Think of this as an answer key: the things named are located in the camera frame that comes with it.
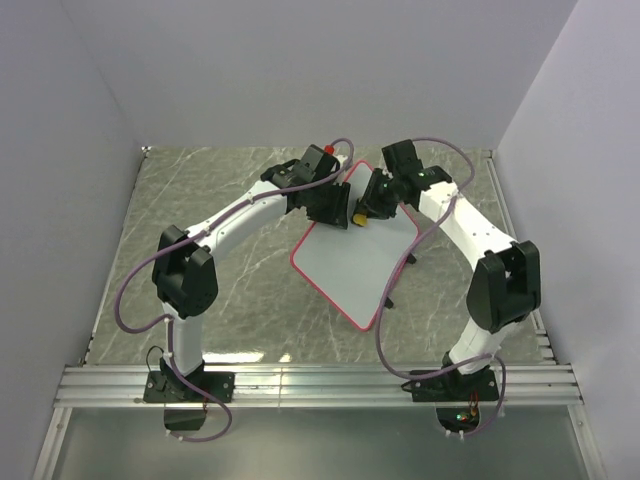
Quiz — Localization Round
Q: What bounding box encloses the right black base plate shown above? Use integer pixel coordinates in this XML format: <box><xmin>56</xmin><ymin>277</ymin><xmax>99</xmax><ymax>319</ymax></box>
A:
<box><xmin>401</xmin><ymin>367</ymin><xmax>499</xmax><ymax>403</ymax></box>

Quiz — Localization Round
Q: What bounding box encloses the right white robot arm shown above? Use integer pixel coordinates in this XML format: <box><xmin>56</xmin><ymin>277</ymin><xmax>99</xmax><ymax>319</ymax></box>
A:
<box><xmin>354</xmin><ymin>167</ymin><xmax>541</xmax><ymax>400</ymax></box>

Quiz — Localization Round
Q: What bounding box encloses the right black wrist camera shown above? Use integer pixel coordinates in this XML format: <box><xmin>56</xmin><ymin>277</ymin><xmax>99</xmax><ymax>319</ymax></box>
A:
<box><xmin>382</xmin><ymin>139</ymin><xmax>423</xmax><ymax>177</ymax></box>

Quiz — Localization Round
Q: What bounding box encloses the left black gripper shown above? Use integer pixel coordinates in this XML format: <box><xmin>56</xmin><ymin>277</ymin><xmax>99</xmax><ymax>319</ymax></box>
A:
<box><xmin>307</xmin><ymin>180</ymin><xmax>352</xmax><ymax>232</ymax></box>

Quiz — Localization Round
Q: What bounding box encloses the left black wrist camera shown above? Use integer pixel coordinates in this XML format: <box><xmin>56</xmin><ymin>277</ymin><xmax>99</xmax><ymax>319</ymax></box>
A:
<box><xmin>293</xmin><ymin>144</ymin><xmax>336</xmax><ymax>183</ymax></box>

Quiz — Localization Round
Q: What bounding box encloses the red framed whiteboard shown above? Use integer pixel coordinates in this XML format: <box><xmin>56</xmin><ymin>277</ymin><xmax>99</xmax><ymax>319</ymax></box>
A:
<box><xmin>289</xmin><ymin>159</ymin><xmax>421</xmax><ymax>331</ymax></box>

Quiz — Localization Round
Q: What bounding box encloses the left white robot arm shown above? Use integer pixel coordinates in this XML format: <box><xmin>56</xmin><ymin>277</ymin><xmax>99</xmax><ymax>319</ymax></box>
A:
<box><xmin>152</xmin><ymin>146</ymin><xmax>351</xmax><ymax>402</ymax></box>

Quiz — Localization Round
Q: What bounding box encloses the aluminium table edge rail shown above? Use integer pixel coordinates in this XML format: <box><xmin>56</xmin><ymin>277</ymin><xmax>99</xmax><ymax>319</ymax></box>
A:
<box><xmin>482</xmin><ymin>149</ymin><xmax>558</xmax><ymax>365</ymax></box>

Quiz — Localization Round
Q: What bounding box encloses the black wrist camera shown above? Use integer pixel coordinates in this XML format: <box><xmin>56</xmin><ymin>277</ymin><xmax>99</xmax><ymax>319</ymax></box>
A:
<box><xmin>293</xmin><ymin>144</ymin><xmax>336</xmax><ymax>183</ymax></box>
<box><xmin>382</xmin><ymin>139</ymin><xmax>423</xmax><ymax>177</ymax></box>

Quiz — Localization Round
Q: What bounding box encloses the yellow whiteboard eraser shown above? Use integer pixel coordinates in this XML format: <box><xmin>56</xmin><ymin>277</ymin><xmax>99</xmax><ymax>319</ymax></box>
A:
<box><xmin>352</xmin><ymin>213</ymin><xmax>368</xmax><ymax>227</ymax></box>

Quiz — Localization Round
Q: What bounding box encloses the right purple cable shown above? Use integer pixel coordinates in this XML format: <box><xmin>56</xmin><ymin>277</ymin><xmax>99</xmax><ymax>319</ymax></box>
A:
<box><xmin>374</xmin><ymin>135</ymin><xmax>506</xmax><ymax>439</ymax></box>

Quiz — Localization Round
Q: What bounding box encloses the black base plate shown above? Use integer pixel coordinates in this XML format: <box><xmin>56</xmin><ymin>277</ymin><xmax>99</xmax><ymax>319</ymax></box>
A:
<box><xmin>401</xmin><ymin>367</ymin><xmax>499</xmax><ymax>403</ymax></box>
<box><xmin>142</xmin><ymin>371</ymin><xmax>235</xmax><ymax>404</ymax></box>

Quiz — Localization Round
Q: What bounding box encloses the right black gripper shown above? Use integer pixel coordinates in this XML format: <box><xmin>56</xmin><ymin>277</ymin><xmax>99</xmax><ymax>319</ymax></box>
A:
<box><xmin>353</xmin><ymin>169</ymin><xmax>399</xmax><ymax>222</ymax></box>

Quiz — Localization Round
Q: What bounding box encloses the aluminium mounting rail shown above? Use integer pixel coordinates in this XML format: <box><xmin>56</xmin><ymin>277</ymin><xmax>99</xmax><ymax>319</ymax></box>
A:
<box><xmin>53</xmin><ymin>363</ymin><xmax>583</xmax><ymax>408</ymax></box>

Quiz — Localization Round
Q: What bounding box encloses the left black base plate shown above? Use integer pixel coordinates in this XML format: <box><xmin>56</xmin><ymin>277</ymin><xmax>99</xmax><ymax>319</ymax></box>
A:
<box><xmin>142</xmin><ymin>371</ymin><xmax>235</xmax><ymax>404</ymax></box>

